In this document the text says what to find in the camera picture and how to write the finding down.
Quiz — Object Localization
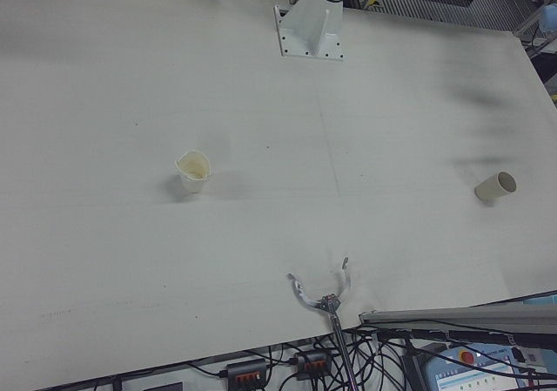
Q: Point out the white paper cup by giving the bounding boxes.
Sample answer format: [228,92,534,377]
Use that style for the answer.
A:
[174,147,214,195]

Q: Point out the smooth beige paper cup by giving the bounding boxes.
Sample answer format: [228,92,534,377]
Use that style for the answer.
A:
[473,172,518,205]

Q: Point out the metal reacher grabber tool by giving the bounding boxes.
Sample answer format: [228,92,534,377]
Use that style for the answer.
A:
[285,256,363,391]

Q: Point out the black power adapter orange labels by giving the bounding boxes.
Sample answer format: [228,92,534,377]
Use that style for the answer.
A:
[225,357,270,386]
[293,350,330,380]

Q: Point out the light blue teach pendant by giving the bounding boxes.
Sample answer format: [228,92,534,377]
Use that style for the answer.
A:
[406,341,557,391]

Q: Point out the light blue plastic sheet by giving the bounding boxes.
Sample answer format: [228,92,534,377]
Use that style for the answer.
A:
[520,292,557,308]

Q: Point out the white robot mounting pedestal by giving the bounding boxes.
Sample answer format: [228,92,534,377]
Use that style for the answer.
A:
[272,0,347,63]

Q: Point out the black power cable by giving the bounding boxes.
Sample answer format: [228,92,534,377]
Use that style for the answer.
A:
[185,360,230,378]
[265,345,300,368]

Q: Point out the black looped cable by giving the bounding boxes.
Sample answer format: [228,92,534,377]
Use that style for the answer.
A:
[278,334,380,391]

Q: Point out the aluminium extrusion frame beam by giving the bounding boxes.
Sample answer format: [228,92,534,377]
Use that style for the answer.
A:
[359,304,557,336]

